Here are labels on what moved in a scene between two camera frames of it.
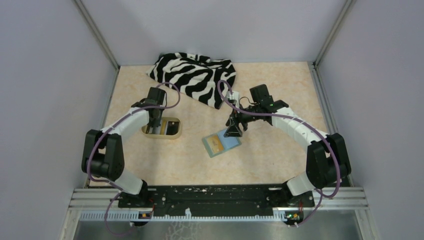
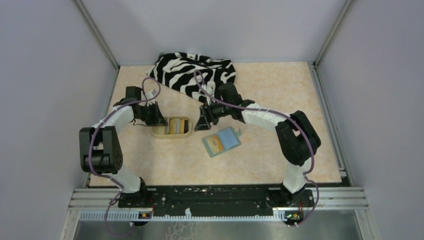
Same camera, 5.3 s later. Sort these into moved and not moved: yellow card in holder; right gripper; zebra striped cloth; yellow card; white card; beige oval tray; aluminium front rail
Moved: white card; right gripper; yellow card; beige oval tray
Not moved: aluminium front rail; yellow card in holder; zebra striped cloth
